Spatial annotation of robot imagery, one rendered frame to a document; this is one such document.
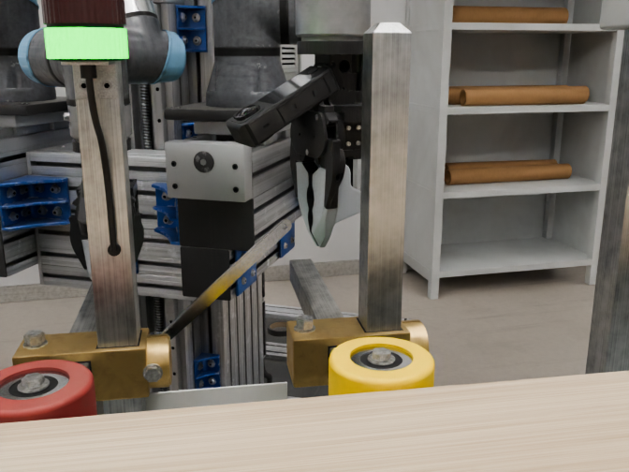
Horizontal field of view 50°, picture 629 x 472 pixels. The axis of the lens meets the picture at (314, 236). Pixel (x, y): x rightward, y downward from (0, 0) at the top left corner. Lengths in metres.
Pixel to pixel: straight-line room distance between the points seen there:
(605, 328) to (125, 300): 0.49
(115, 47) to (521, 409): 0.39
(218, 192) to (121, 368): 0.48
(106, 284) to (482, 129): 3.16
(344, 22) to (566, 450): 0.42
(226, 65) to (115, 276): 0.64
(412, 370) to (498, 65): 3.24
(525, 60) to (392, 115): 3.15
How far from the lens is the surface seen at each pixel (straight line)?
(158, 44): 1.02
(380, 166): 0.62
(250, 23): 1.18
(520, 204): 3.86
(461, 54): 3.58
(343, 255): 3.53
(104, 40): 0.54
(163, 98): 1.36
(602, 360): 0.79
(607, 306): 0.77
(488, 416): 0.47
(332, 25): 0.67
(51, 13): 0.55
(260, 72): 1.18
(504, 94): 3.26
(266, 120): 0.65
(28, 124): 1.41
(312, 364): 0.66
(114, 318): 0.64
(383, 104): 0.61
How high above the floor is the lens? 1.13
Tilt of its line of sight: 15 degrees down
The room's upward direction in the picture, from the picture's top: straight up
